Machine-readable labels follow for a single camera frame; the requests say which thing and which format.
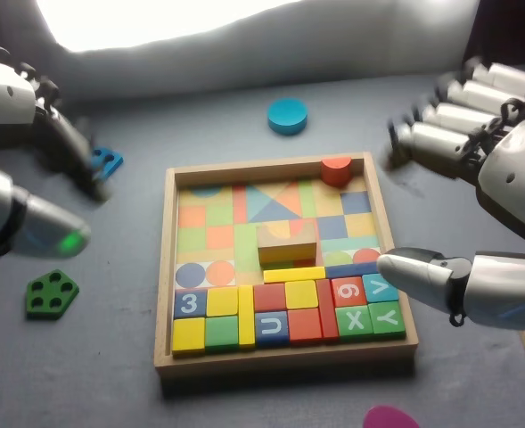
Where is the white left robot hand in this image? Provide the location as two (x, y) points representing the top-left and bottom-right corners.
(0, 34), (112, 260)

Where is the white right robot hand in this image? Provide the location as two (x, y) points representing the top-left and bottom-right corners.
(375, 57), (525, 332)

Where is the natural wooden block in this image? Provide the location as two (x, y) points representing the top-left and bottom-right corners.
(256, 222), (317, 264)

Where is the red half-cylinder block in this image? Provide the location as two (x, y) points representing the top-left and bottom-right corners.
(319, 156), (352, 187)

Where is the blue square holed piece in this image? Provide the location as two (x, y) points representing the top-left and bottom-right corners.
(90, 147), (124, 179)

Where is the green pentagon holed piece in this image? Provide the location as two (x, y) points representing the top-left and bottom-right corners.
(24, 269), (81, 320)

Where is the blue round disc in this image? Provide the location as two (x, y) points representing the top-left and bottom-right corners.
(267, 97), (309, 136)

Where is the pink round disc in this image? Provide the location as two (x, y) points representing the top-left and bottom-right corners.
(362, 404), (422, 428)

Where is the wooden puzzle tray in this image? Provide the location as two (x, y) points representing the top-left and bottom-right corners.
(153, 151), (420, 381)

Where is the grey table cloth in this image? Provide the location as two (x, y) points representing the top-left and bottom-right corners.
(0, 0), (525, 428)

